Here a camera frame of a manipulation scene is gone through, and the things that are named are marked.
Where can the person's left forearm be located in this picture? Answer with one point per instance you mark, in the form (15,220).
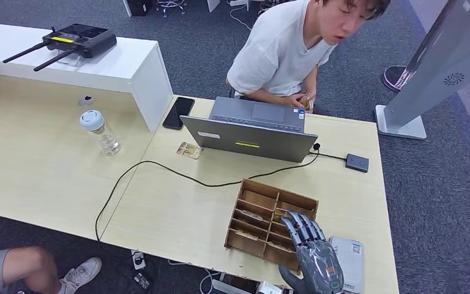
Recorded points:
(310,79)

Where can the grey laptop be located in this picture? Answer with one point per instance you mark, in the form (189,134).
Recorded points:
(251,142)

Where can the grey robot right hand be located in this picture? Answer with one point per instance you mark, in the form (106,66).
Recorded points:
(320,263)

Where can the person's right hand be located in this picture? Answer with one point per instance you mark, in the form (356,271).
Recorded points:
(292,101)

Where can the person's left hand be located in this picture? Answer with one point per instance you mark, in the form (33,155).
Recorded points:
(313,99)

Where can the round chrome base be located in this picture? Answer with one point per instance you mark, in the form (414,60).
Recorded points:
(391,79)

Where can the wooden card organizer tray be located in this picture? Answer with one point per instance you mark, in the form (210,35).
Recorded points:
(255,247)

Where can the black remote controller with antennas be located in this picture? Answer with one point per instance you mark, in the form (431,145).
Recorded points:
(83,40)

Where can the grey desk grommet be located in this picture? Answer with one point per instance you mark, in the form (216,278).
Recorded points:
(87,100)

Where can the key card with HOTEL print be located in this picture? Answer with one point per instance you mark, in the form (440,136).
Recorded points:
(275,246)
(246,234)

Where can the chrome stool base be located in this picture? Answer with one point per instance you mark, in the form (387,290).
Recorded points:
(171,6)

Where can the white shoe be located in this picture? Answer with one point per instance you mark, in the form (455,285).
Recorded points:
(81,274)

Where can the white card reader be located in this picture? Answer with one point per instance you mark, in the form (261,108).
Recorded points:
(350,263)

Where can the white power strip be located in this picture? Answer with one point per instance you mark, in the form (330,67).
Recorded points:
(138,259)
(239,2)

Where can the clear bottle pale blue cap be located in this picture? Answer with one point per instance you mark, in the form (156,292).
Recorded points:
(103,134)

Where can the clear plastic stand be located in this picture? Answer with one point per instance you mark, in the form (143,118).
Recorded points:
(69,61)

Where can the autumn picture key card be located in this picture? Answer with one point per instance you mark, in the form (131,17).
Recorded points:
(189,150)

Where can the key card with road picture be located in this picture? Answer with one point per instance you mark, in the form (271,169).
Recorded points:
(283,215)
(252,214)

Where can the small black box device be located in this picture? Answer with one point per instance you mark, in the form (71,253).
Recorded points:
(356,163)

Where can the white furniture panel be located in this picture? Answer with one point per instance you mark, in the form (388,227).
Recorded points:
(213,5)

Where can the autumn print ID card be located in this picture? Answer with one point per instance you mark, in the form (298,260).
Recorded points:
(306,104)

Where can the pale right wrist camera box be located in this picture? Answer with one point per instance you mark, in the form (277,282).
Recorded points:
(268,289)

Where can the black smartphone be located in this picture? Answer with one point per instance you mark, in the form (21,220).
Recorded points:
(178,113)

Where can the person's right forearm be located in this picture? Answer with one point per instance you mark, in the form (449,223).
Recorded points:
(259,96)

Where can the black cabinet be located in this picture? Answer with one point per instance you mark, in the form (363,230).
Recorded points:
(141,7)

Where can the person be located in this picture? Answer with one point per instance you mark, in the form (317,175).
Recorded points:
(24,268)
(279,57)

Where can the grey kiosk display stand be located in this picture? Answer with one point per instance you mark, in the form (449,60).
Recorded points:
(441,69)

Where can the white raised counter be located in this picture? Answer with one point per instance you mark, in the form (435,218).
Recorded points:
(117,69)

